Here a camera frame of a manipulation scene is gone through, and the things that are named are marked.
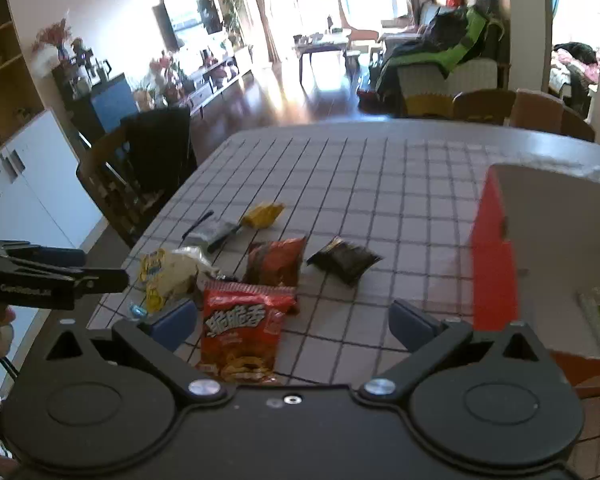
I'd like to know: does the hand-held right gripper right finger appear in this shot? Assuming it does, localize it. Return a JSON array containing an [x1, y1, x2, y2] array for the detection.
[[357, 300, 551, 401]]

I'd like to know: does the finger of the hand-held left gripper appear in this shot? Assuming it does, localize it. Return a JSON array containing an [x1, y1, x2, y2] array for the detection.
[[0, 240, 87, 269], [45, 267, 130, 297]]

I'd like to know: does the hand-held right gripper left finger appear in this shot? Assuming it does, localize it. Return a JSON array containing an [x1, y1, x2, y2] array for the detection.
[[45, 299, 227, 402]]

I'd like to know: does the yellow cartoon jelly cup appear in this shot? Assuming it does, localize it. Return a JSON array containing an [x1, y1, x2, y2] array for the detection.
[[139, 250, 168, 283], [146, 280, 183, 312]]

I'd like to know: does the large red snack packet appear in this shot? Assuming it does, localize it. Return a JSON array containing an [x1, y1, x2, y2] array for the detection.
[[199, 281, 299, 386]]

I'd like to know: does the red cardboard box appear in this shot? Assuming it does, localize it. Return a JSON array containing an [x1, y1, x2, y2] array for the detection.
[[469, 163, 600, 386]]

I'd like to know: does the dark red snack packet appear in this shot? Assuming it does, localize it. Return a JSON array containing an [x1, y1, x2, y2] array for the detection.
[[243, 236, 307, 288]]

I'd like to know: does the pale clear snack packet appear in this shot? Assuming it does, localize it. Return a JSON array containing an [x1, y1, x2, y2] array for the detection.
[[164, 246, 217, 297]]

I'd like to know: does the white cabinet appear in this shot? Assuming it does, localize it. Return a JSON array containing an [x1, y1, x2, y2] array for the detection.
[[0, 109, 107, 403]]

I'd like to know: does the wooden dining chair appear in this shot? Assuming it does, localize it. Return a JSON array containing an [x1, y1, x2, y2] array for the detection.
[[75, 107, 199, 249]]

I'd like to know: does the black snack packet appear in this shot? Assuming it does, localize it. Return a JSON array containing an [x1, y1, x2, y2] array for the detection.
[[306, 236, 384, 287]]

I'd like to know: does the silver snack bar wrapper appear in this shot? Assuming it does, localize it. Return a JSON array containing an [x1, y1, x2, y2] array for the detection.
[[182, 211, 244, 254]]

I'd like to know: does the small yellow snack packet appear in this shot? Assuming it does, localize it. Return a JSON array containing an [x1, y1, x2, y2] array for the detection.
[[241, 202, 286, 229]]

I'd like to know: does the black cloth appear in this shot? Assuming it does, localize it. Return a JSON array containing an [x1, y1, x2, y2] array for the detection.
[[121, 106, 198, 198]]

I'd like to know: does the dark sideboard with blue panel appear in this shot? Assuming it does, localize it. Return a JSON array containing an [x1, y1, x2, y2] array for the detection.
[[52, 62, 142, 143]]

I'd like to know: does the red flower bouquet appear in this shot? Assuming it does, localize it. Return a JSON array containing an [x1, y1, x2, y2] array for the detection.
[[31, 19, 74, 61]]

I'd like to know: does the low television cabinet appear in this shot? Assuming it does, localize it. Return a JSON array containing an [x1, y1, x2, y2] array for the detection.
[[179, 52, 254, 117]]

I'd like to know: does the wooden chair back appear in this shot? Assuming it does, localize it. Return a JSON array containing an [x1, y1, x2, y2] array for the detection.
[[452, 88, 517, 127]]

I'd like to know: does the brown chair back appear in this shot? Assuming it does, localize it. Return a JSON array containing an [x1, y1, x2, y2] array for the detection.
[[509, 88, 597, 144]]

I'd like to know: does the wooden chair with pile of clothes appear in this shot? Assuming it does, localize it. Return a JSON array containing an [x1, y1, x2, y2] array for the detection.
[[380, 2, 507, 118]]

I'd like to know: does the television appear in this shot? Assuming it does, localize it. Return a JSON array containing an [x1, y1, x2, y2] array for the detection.
[[152, 0, 222, 50]]

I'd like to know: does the green and black jacket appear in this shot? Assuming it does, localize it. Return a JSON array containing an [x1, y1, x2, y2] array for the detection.
[[377, 6, 503, 106]]

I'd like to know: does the coffee table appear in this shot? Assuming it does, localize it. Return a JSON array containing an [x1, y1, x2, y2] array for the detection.
[[293, 32, 353, 85]]

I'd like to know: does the tall green houseplant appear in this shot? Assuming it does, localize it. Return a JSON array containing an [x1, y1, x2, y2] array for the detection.
[[222, 0, 247, 47]]

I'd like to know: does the pile of laundry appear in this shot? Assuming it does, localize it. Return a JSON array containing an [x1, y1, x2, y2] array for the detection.
[[551, 41, 600, 111]]

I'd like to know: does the giraffe figure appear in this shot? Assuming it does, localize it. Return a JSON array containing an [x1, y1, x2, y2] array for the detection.
[[328, 0, 378, 43]]

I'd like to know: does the wooden wall shelf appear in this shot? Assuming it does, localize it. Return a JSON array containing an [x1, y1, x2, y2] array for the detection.
[[0, 0, 47, 163]]

